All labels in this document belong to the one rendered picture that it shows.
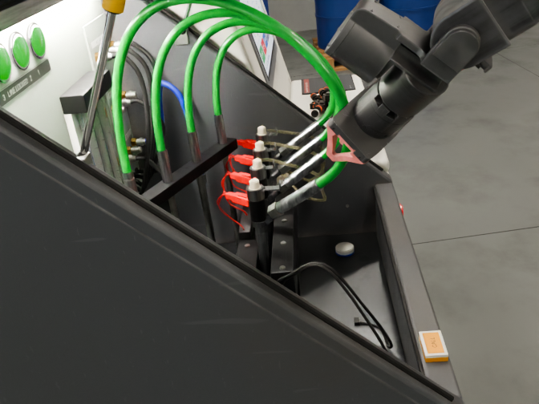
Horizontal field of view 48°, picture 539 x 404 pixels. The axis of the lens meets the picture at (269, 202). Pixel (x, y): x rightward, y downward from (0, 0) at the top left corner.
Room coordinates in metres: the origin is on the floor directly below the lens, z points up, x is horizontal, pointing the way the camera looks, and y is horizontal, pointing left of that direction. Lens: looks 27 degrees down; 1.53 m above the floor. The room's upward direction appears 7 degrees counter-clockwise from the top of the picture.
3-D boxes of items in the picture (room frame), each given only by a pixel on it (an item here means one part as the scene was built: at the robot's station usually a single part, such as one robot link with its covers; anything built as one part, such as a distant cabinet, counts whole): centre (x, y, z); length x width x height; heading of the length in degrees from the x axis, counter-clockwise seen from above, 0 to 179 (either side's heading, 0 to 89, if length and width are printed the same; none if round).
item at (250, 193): (0.88, 0.01, 1.01); 0.05 x 0.03 x 0.21; 85
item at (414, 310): (0.86, -0.22, 0.87); 0.62 x 0.04 x 0.16; 175
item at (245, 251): (1.00, 0.01, 0.91); 0.34 x 0.10 x 0.15; 175
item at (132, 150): (1.15, 0.26, 1.20); 0.13 x 0.03 x 0.31; 175
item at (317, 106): (1.60, -0.20, 1.01); 0.23 x 0.11 x 0.06; 175
